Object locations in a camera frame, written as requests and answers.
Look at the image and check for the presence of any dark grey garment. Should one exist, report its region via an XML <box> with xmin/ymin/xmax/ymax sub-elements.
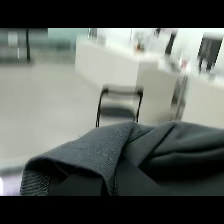
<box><xmin>19</xmin><ymin>120</ymin><xmax>224</xmax><ymax>197</ymax></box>

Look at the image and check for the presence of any white counter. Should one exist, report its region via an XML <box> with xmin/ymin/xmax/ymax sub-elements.
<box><xmin>74</xmin><ymin>36</ymin><xmax>224</xmax><ymax>129</ymax></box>

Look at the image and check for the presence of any black frame chair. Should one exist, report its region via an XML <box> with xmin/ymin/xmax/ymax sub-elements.
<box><xmin>95</xmin><ymin>85</ymin><xmax>144</xmax><ymax>128</ymax></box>

